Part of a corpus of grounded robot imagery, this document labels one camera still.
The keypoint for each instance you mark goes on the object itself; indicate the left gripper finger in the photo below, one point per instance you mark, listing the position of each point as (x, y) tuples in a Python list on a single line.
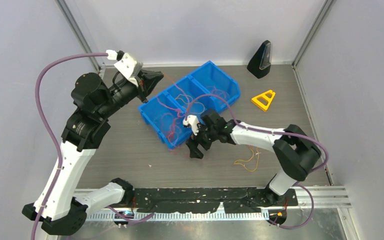
[(151, 81), (151, 73)]

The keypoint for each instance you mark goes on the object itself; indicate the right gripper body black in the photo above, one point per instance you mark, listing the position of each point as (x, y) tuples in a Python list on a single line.
[(204, 137)]

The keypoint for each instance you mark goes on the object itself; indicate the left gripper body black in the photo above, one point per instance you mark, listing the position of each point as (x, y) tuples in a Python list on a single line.
[(141, 94)]

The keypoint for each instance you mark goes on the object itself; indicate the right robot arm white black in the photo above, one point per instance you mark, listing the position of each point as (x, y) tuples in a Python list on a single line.
[(296, 153)]

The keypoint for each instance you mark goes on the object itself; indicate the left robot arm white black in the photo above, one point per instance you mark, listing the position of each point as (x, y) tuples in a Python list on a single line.
[(57, 209)]

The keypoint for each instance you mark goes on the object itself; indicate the blue three-compartment plastic bin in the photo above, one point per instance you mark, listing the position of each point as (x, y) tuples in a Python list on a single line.
[(207, 87)]

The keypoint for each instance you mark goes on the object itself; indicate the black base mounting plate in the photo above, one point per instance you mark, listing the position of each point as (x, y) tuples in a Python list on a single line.
[(206, 200)]

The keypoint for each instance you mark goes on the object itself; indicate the yellow triangular plastic piece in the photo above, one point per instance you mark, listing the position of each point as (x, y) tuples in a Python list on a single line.
[(264, 100)]

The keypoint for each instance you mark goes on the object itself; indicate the black wedge-shaped stand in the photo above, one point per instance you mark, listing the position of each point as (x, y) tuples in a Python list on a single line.
[(260, 63)]

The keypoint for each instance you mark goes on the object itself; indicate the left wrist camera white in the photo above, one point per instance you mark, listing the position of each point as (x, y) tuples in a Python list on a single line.
[(126, 64)]

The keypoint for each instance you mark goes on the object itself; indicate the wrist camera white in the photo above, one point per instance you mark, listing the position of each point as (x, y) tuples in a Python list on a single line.
[(126, 64), (192, 122)]

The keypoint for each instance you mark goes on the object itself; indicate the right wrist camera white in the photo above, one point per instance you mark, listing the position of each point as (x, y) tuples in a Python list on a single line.
[(192, 122)]

